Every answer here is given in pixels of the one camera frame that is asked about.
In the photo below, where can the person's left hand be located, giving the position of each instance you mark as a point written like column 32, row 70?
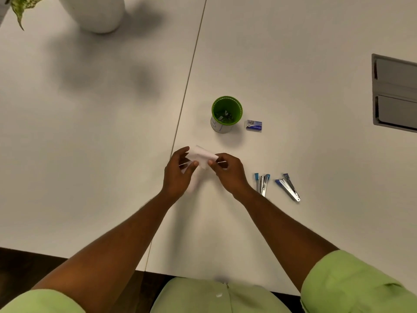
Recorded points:
column 176, row 179

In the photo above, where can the person's right hand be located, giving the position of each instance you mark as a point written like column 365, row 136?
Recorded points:
column 232, row 175

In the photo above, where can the person's right thumb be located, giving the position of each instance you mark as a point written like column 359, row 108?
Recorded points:
column 215, row 165

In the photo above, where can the person's left thumb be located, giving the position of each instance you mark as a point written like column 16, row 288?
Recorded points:
column 190, row 164

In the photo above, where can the white paper piece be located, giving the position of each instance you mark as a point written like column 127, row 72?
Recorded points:
column 201, row 157

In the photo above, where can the person's right forearm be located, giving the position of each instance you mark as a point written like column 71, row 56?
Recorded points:
column 286, row 237

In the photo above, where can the person's left forearm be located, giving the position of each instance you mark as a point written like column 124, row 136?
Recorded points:
column 107, row 254

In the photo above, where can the blue open stapler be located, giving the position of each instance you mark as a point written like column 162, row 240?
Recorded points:
column 262, row 184

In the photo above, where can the binder clips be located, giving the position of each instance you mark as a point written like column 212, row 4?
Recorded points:
column 225, row 116

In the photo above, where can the green pen cup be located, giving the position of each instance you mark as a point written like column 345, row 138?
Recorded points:
column 226, row 114

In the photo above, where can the blue staple box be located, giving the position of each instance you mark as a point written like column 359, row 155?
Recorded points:
column 254, row 125

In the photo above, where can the blue silver stapler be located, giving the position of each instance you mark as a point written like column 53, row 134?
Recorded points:
column 288, row 189

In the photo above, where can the light green shirt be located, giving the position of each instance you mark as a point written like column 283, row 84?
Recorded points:
column 345, row 286

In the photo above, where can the white plant pot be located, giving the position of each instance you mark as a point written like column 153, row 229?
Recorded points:
column 94, row 12

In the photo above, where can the green plant leaf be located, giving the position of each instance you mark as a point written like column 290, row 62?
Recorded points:
column 22, row 8

